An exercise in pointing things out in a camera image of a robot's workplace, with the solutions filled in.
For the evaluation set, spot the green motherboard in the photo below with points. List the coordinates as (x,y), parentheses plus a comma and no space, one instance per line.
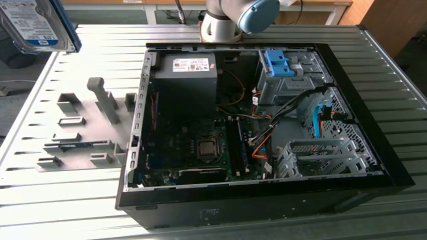
(222,155)

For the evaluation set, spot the RAM stick with blue chips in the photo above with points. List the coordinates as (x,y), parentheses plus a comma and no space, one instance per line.
(71,145)

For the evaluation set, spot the metal drive cage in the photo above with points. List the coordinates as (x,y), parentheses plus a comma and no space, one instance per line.
(294,85)

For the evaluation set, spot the black graphics card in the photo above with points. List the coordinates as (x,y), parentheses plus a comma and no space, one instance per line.
(203,175)

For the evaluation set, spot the black PC case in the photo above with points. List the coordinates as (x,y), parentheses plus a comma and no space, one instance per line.
(234,207)

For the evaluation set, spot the grey power supply unit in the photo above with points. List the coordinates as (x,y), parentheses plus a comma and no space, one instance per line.
(187,82)

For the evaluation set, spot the CPU socket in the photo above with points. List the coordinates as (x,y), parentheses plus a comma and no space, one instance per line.
(207,158)

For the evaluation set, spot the black RAM stick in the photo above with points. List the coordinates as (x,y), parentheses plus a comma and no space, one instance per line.
(243,145)

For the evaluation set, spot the black mesh waste bin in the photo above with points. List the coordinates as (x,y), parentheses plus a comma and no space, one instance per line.
(16,61)

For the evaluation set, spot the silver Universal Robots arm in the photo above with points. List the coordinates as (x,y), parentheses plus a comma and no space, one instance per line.
(216,27)

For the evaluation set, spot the grey parts rack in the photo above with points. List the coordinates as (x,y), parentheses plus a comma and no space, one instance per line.
(83,130)

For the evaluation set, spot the hard disk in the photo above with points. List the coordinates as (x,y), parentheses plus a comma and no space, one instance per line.
(30,25)

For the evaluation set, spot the silver CPU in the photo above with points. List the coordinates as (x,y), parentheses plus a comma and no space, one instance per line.
(207,148)

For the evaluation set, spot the black RAM slot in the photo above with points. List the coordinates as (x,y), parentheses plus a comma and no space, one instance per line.
(233,145)

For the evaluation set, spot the metal disk bay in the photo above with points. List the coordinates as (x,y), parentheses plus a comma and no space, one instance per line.
(334,155)

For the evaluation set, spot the white-framed wooden desk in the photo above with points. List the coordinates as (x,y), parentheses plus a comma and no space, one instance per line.
(151,15)

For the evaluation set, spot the blue plastic cage latch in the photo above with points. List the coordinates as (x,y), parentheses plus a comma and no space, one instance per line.
(277,62)

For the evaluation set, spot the wooden cabinet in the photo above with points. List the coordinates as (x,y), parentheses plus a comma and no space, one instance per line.
(394,20)

